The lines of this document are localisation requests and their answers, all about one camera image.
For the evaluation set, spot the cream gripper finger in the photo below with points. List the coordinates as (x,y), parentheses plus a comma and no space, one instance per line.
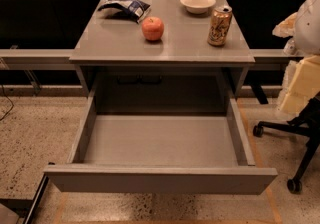
(286,27)
(301,82)

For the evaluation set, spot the red apple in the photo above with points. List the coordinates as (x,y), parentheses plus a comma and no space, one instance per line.
(152,28)

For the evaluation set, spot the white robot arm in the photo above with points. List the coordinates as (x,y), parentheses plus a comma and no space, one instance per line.
(307,28)

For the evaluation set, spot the grey cabinet with top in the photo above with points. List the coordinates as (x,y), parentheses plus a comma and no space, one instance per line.
(162,65)

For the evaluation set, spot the open grey top drawer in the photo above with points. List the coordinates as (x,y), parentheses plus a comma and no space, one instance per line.
(178,136)

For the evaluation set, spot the clear sanitizer bottle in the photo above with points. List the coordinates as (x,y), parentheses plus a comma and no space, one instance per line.
(290,47)

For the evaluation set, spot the gold soda can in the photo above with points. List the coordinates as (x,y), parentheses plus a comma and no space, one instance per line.
(221,17)

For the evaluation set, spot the white bowl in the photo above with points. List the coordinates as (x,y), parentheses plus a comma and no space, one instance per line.
(198,6)

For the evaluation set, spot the blue white chip bag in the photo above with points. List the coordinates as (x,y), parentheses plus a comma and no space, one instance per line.
(136,10)

